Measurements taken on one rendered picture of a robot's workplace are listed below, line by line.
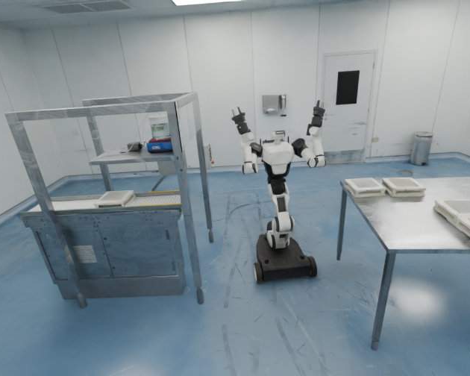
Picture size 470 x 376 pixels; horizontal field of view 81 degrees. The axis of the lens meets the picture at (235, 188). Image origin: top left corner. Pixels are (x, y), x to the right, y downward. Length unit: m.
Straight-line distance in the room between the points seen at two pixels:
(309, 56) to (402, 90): 1.91
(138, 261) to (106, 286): 0.46
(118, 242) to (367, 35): 5.25
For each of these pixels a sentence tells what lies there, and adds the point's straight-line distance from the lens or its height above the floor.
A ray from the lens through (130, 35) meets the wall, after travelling 5.89.
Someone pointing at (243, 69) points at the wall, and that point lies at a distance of 5.54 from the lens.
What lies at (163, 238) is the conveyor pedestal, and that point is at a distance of 2.44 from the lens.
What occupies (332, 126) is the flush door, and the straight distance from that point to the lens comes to 5.93.
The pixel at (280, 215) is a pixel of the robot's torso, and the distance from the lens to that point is 2.53.
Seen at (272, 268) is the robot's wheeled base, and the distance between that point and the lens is 2.70.
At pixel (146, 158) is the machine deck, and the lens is 2.05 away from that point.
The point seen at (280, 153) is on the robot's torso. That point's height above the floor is 1.22.
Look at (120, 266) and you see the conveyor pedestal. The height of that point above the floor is 0.37.
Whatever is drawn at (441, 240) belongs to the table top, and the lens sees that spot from 2.08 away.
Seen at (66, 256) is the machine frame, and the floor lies 0.57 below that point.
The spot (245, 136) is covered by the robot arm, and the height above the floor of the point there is 1.42.
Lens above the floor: 1.89
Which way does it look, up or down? 23 degrees down
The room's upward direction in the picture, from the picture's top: 4 degrees counter-clockwise
